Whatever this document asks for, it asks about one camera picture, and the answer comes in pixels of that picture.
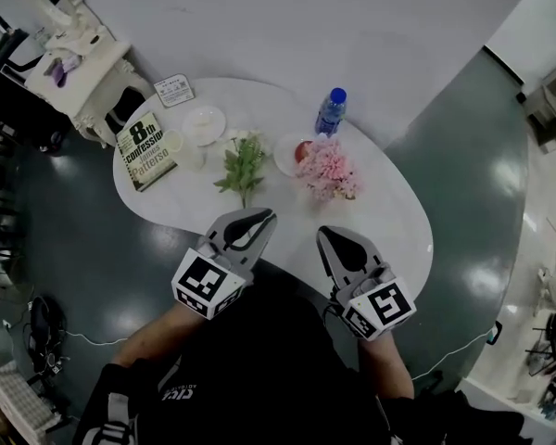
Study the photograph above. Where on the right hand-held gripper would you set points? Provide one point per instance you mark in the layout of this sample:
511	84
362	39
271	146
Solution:
384	308

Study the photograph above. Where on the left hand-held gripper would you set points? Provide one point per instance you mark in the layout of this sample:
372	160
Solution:
199	283

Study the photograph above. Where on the white flowers with green leaves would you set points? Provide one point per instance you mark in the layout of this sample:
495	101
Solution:
241	165

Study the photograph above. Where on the small white cup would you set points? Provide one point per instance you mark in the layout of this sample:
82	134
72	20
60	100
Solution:
187	156

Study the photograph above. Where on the pink flowers bunch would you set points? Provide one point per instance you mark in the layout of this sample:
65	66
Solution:
329	169

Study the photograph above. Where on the person's right forearm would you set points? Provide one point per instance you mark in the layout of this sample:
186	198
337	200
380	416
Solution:
384	369

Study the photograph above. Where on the person's left forearm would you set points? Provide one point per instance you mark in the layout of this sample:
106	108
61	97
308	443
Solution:
153	336

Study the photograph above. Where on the white curved table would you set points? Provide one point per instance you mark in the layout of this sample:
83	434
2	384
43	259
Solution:
389	230

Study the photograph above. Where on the white plate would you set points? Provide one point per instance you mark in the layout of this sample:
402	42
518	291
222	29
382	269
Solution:
282	156
213	132

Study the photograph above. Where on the red apple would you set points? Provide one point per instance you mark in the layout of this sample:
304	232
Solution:
301	151

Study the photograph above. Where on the beige paperback book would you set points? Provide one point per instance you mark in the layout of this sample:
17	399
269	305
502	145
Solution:
146	156

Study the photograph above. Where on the person's black shirt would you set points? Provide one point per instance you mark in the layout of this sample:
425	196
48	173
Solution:
259	378

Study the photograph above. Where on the blue-capped water bottle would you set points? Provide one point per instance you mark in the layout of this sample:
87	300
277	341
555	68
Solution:
330	114

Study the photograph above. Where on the black device on floor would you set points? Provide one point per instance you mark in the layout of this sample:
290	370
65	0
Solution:
496	333

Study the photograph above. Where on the small white sign card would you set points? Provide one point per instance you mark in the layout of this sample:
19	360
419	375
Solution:
173	91

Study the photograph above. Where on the white ornate dressing table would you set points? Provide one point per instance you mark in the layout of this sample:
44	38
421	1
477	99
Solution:
88	81

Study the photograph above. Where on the purple cloth item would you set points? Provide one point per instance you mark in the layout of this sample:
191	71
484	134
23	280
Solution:
62	67

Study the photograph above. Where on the open white shelf unit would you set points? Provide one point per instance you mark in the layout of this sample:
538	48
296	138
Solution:
553	105

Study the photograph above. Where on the black chair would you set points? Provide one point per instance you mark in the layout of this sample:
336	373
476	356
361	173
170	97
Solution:
14	100

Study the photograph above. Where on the white woven box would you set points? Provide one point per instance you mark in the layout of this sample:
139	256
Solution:
23	406

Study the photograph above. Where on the white oval mirror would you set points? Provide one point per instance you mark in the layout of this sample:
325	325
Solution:
46	3

